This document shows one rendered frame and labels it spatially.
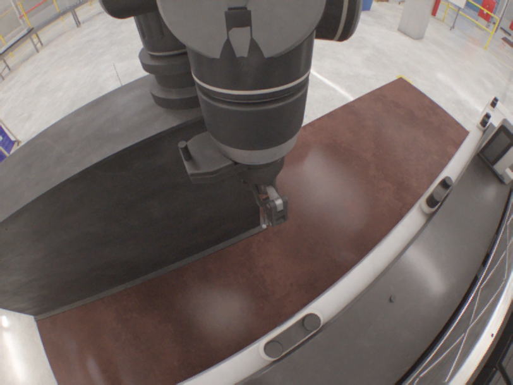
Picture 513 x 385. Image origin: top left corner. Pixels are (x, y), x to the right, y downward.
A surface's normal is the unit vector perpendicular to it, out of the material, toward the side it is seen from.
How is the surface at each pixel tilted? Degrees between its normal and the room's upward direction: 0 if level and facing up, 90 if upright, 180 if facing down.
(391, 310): 0
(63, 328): 0
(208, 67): 90
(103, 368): 0
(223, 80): 90
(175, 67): 90
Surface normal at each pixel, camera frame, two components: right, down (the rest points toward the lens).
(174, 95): -0.10, -0.12
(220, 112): -0.47, 0.77
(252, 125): 0.01, 0.87
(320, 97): -0.04, -0.50
